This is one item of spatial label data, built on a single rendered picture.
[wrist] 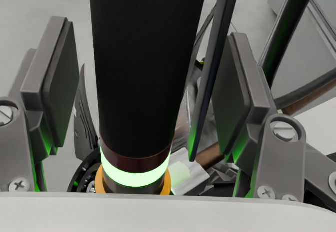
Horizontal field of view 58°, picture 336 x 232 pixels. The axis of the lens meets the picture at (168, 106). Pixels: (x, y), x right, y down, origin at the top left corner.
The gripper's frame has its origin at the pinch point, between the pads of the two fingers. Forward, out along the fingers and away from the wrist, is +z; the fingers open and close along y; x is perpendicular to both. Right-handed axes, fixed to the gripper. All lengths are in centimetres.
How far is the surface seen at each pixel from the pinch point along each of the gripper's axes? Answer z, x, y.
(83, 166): 13.5, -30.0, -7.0
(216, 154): 3.9, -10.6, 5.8
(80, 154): 30, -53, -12
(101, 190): -0.7, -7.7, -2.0
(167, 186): -0.3, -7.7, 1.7
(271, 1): 278, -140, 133
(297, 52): 99, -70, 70
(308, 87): 10.5, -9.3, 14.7
